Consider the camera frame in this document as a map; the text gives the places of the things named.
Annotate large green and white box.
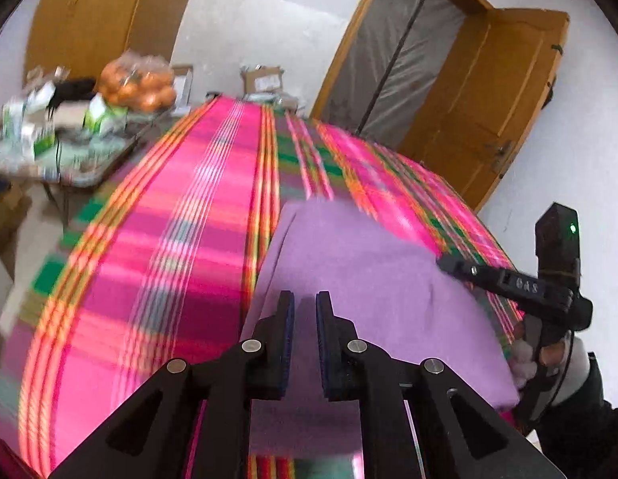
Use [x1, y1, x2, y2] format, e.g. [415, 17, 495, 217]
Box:
[2, 97, 57, 160]

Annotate grey plastic package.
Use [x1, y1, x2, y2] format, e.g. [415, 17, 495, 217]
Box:
[269, 91, 302, 113]

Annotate wooden wardrobe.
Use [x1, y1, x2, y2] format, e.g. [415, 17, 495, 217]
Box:
[26, 0, 206, 91]

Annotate wooden door frame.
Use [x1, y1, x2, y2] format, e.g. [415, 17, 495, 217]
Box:
[309, 0, 494, 135]

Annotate black bag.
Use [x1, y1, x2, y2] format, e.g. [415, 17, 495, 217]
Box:
[47, 76, 97, 109]

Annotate person's right forearm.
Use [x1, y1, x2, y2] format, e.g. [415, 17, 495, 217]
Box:
[531, 352, 618, 465]

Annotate pink plaid bedsheet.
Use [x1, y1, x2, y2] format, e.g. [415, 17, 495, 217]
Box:
[0, 96, 527, 479]

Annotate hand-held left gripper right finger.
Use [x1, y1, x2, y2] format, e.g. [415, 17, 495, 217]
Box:
[316, 291, 562, 479]

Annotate wooden door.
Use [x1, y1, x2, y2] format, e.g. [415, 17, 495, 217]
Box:
[396, 7, 572, 213]

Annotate small open cardboard box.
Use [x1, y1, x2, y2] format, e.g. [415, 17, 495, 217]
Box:
[170, 64, 195, 111]

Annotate metal door lock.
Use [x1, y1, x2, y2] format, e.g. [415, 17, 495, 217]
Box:
[483, 140, 514, 173]

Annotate folding table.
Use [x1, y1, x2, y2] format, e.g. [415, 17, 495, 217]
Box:
[0, 105, 157, 225]

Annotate person's right hand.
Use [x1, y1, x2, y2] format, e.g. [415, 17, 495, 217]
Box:
[510, 323, 595, 406]

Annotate green carton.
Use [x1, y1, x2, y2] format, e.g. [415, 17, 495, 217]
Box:
[83, 94, 129, 133]

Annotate clear bag of oranges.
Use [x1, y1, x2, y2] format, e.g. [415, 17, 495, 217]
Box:
[97, 51, 177, 113]

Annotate cardboard box with label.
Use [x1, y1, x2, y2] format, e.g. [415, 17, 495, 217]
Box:
[240, 64, 286, 101]

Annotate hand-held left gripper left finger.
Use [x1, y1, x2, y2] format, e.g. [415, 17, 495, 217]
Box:
[50, 290, 295, 479]

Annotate grey plastic door curtain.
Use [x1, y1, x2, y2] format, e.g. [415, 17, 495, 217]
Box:
[321, 0, 469, 148]

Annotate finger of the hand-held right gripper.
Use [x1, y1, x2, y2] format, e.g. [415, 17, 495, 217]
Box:
[435, 254, 505, 293]

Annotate purple fleece garment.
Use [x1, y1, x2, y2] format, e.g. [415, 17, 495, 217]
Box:
[239, 197, 522, 460]

